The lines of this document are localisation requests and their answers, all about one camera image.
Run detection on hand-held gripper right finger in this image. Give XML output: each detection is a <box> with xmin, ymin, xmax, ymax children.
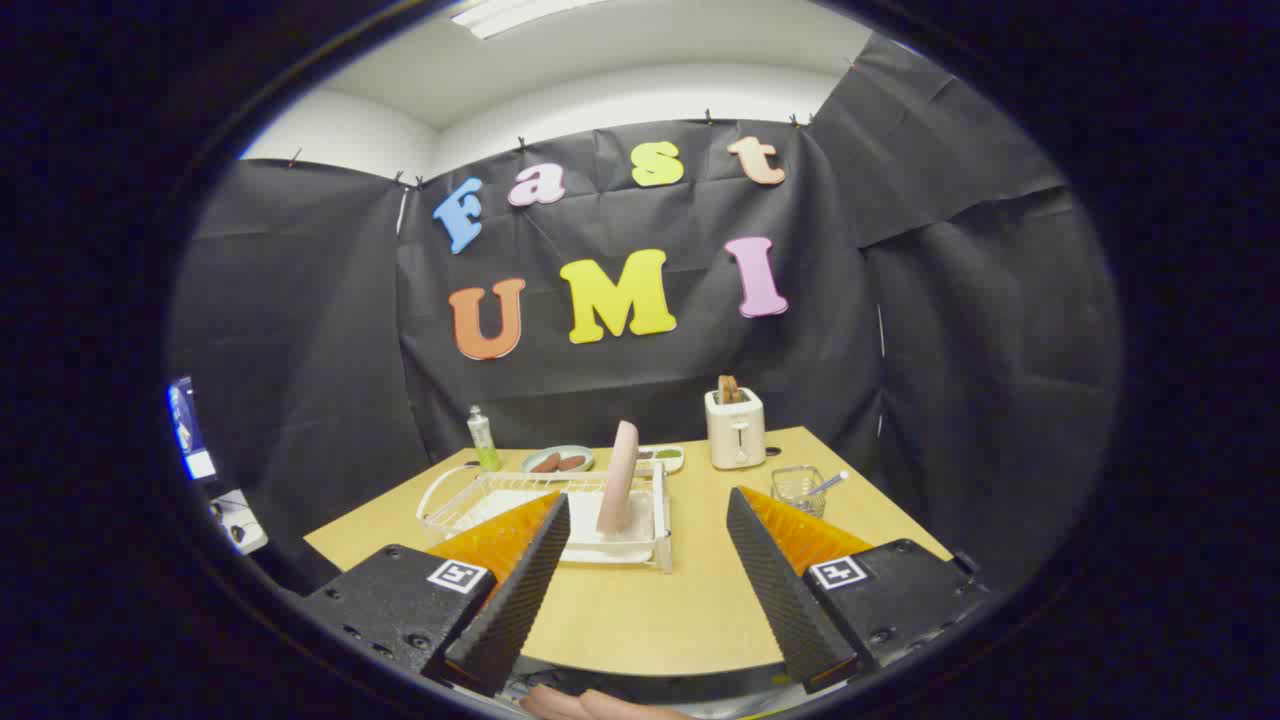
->
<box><xmin>725</xmin><ymin>486</ymin><xmax>993</xmax><ymax>696</ymax></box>

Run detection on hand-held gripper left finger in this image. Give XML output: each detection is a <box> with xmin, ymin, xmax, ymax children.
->
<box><xmin>300</xmin><ymin>490</ymin><xmax>573</xmax><ymax>698</ymax></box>

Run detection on clear wire basket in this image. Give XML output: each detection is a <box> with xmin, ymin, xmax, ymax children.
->
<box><xmin>770</xmin><ymin>465</ymin><xmax>827</xmax><ymax>519</ymax></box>

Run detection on white wire dish rack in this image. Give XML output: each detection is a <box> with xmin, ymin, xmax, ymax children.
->
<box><xmin>416</xmin><ymin>462</ymin><xmax>673</xmax><ymax>574</ymax></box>

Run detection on pink plate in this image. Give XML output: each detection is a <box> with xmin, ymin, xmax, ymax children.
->
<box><xmin>597</xmin><ymin>420</ymin><xmax>641</xmax><ymax>536</ymax></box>

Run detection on pale green plate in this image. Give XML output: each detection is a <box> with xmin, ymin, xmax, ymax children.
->
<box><xmin>520</xmin><ymin>445</ymin><xmax>596</xmax><ymax>476</ymax></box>

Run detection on green dish soap bottle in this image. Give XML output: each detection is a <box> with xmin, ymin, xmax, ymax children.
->
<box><xmin>466</xmin><ymin>405</ymin><xmax>501</xmax><ymax>473</ymax></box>

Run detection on white toaster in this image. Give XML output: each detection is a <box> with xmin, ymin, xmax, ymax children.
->
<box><xmin>705</xmin><ymin>388</ymin><xmax>767</xmax><ymax>471</ymax></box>

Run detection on black backdrop cloth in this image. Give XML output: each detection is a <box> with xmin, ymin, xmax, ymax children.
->
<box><xmin>165</xmin><ymin>35</ymin><xmax>1126</xmax><ymax>601</ymax></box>

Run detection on white side desk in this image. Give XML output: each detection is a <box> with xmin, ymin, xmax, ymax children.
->
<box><xmin>208</xmin><ymin>488</ymin><xmax>269</xmax><ymax>556</ymax></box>

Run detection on computer monitor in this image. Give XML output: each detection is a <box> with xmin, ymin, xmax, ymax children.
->
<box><xmin>166</xmin><ymin>376</ymin><xmax>217</xmax><ymax>483</ymax></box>

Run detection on ceiling light panel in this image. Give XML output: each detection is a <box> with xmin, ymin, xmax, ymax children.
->
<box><xmin>450</xmin><ymin>0</ymin><xmax>601</xmax><ymax>41</ymax></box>

